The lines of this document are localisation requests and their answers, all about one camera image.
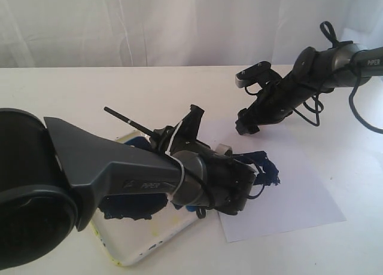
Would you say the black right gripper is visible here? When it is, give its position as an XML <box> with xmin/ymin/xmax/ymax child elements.
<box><xmin>235</xmin><ymin>71</ymin><xmax>314</xmax><ymax>135</ymax></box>

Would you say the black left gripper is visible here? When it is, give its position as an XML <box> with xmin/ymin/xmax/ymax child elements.
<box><xmin>151</xmin><ymin>105</ymin><xmax>256</xmax><ymax>215</ymax></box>

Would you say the black paintbrush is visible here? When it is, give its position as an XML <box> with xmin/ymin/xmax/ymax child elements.
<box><xmin>104</xmin><ymin>106</ymin><xmax>159</xmax><ymax>139</ymax></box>

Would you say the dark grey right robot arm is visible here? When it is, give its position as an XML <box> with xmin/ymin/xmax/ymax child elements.
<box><xmin>235</xmin><ymin>41</ymin><xmax>382</xmax><ymax>135</ymax></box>

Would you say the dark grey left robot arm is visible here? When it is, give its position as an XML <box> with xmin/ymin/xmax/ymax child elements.
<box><xmin>1</xmin><ymin>105</ymin><xmax>256</xmax><ymax>270</ymax></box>

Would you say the white paint tray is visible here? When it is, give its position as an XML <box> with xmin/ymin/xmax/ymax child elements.
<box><xmin>88</xmin><ymin>129</ymin><xmax>215</xmax><ymax>267</ymax></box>

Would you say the white zip tie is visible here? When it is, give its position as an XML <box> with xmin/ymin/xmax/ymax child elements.
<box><xmin>163</xmin><ymin>121</ymin><xmax>186</xmax><ymax>204</ymax></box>

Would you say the white paper with square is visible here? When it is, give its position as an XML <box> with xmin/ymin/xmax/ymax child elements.
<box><xmin>199</xmin><ymin>120</ymin><xmax>345</xmax><ymax>242</ymax></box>

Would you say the white backdrop curtain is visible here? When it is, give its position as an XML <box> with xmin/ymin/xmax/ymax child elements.
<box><xmin>1</xmin><ymin>0</ymin><xmax>382</xmax><ymax>68</ymax></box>

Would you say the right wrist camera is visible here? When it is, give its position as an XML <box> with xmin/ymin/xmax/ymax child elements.
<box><xmin>235</xmin><ymin>61</ymin><xmax>281</xmax><ymax>88</ymax></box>

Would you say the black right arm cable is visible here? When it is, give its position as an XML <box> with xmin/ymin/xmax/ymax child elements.
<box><xmin>244</xmin><ymin>20</ymin><xmax>383</xmax><ymax>135</ymax></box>

